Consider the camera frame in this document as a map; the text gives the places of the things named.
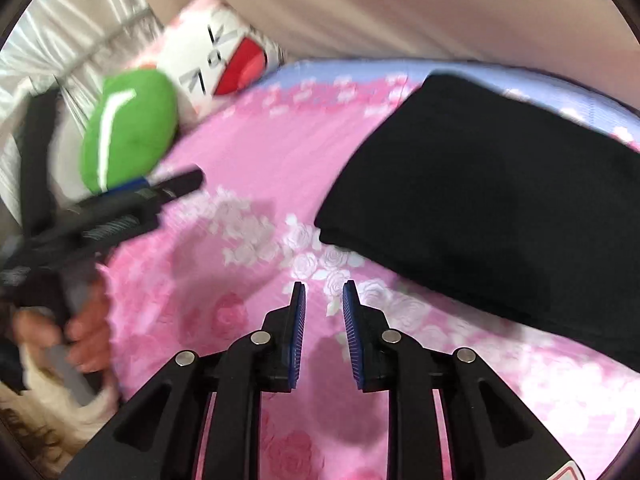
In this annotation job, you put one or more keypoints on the person's left forearm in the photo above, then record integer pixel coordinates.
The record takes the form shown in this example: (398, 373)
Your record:
(45, 390)

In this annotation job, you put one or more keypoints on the pink floral bedsheet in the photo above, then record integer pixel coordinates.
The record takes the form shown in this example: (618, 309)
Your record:
(260, 150)

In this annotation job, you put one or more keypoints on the green plush cushion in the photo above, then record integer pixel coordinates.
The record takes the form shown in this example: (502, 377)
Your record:
(130, 130)

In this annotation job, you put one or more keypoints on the white cat print pillow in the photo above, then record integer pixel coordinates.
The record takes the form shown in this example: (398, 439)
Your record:
(220, 45)

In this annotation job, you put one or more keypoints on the silver satin curtain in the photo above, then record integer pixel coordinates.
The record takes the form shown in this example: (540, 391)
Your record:
(75, 10)

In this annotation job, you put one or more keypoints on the black pants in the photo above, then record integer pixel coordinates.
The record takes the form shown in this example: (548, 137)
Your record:
(475, 185)

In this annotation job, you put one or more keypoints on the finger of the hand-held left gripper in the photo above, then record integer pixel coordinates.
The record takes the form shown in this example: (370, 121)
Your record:
(39, 160)
(175, 185)

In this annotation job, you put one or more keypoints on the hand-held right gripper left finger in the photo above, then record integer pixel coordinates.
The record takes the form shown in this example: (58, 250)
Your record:
(298, 330)

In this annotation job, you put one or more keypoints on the person's left hand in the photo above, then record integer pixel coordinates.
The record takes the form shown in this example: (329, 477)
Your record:
(90, 330)

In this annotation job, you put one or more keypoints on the beige padded headboard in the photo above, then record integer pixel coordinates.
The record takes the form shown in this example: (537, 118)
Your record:
(400, 5)

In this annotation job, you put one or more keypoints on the person's brown hair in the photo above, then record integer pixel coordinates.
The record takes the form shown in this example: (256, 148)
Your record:
(30, 435)

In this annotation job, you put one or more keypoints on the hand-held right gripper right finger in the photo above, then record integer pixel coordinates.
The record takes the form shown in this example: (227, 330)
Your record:
(351, 330)

